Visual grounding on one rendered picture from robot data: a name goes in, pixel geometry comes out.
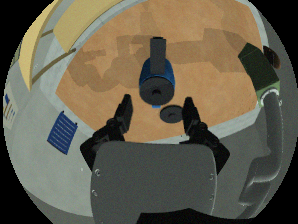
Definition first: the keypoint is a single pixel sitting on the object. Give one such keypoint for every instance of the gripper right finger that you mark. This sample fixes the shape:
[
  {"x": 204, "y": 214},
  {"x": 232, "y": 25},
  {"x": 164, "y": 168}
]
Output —
[{"x": 199, "y": 134}]

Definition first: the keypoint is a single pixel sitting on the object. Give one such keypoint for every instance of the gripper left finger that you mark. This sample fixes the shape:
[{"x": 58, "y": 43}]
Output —
[{"x": 110, "y": 132}]

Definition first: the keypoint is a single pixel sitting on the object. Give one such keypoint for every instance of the blue electric kettle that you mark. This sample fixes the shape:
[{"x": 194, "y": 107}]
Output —
[{"x": 157, "y": 77}]

